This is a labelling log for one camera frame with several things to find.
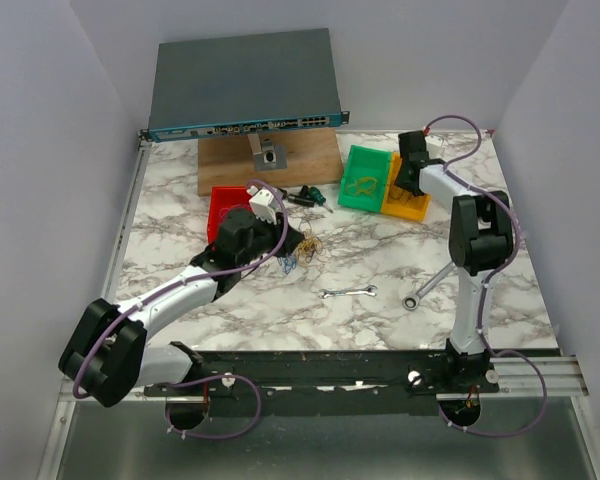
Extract green handled screwdriver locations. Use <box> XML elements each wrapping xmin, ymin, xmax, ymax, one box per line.
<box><xmin>300</xmin><ymin>185</ymin><xmax>333</xmax><ymax>213</ymax></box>

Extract silver ratchet wrench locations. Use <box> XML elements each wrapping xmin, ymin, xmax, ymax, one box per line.
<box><xmin>402</xmin><ymin>262</ymin><xmax>455</xmax><ymax>311</ymax></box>

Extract grey metal bracket stand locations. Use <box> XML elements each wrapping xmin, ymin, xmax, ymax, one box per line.
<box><xmin>247</xmin><ymin>134</ymin><xmax>287</xmax><ymax>172</ymax></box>

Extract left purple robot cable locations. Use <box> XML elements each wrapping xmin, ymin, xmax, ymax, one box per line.
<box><xmin>72</xmin><ymin>178</ymin><xmax>290</xmax><ymax>441</ymax></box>

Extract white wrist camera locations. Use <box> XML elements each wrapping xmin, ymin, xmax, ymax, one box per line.
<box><xmin>246</xmin><ymin>183</ymin><xmax>280</xmax><ymax>224</ymax></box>
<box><xmin>425</xmin><ymin>134</ymin><xmax>445</xmax><ymax>159</ymax></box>

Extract silver open-end wrench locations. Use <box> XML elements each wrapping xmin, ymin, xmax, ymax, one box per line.
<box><xmin>318</xmin><ymin>285</ymin><xmax>377</xmax><ymax>299</ymax></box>

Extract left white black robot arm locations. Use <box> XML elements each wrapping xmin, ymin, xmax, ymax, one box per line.
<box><xmin>58</xmin><ymin>209</ymin><xmax>305</xmax><ymax>407</ymax></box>

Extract grey blue network switch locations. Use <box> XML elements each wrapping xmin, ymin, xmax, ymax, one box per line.
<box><xmin>141</xmin><ymin>28</ymin><xmax>350</xmax><ymax>143</ymax></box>

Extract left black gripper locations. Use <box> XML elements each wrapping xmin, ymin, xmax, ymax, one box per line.
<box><xmin>238</xmin><ymin>209</ymin><xmax>305</xmax><ymax>268</ymax></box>

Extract orange plastic bin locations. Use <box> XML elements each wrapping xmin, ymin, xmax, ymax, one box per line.
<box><xmin>380</xmin><ymin>152</ymin><xmax>431</xmax><ymax>222</ymax></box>

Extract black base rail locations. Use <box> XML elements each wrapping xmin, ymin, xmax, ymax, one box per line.
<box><xmin>81</xmin><ymin>341</ymin><xmax>501</xmax><ymax>419</ymax></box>

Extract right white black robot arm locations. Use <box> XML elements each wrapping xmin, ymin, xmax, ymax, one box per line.
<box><xmin>395</xmin><ymin>130</ymin><xmax>514</xmax><ymax>392</ymax></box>

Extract aluminium extrusion frame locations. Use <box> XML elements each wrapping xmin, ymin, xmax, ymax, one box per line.
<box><xmin>35</xmin><ymin>130</ymin><xmax>154</xmax><ymax>480</ymax></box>

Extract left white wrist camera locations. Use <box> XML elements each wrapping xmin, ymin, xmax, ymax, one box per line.
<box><xmin>246</xmin><ymin>183</ymin><xmax>280</xmax><ymax>224</ymax></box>

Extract yellow cable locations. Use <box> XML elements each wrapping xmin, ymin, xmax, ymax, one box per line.
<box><xmin>297</xmin><ymin>224</ymin><xmax>331</xmax><ymax>269</ymax></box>
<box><xmin>344</xmin><ymin>175</ymin><xmax>381</xmax><ymax>197</ymax></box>

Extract wooden board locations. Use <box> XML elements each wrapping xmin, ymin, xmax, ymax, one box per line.
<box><xmin>197</xmin><ymin>128</ymin><xmax>343</xmax><ymax>196</ymax></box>

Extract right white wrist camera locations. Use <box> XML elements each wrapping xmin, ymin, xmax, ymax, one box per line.
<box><xmin>425</xmin><ymin>134</ymin><xmax>445</xmax><ymax>159</ymax></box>

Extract green plastic bin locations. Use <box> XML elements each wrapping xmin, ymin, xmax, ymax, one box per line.
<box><xmin>338</xmin><ymin>145</ymin><xmax>391</xmax><ymax>213</ymax></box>

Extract black cylindrical tool handle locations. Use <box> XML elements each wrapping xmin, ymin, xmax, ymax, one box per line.
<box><xmin>287</xmin><ymin>194</ymin><xmax>315</xmax><ymax>208</ymax></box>

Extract red plastic bin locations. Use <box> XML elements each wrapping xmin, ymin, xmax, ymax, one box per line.
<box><xmin>207</xmin><ymin>186</ymin><xmax>250</xmax><ymax>243</ymax></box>

